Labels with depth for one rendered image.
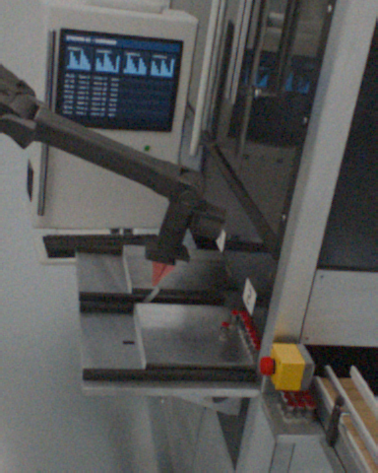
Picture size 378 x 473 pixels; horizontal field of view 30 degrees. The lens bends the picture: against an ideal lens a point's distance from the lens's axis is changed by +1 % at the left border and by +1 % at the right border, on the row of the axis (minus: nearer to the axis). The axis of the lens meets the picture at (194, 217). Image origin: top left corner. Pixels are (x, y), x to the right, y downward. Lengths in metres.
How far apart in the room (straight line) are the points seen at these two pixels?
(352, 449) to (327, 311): 0.29
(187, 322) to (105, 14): 1.00
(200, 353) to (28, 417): 1.29
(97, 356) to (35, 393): 1.35
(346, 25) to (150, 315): 0.91
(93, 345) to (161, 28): 1.08
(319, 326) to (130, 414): 1.49
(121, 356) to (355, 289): 0.57
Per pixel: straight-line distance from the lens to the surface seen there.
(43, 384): 3.09
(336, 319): 1.62
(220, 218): 1.52
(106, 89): 2.34
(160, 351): 1.75
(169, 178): 1.45
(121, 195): 2.48
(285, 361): 1.53
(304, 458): 1.84
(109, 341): 1.76
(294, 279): 1.53
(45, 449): 2.79
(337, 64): 1.39
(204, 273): 2.13
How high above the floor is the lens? 1.85
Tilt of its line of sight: 23 degrees down
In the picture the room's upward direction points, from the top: 9 degrees clockwise
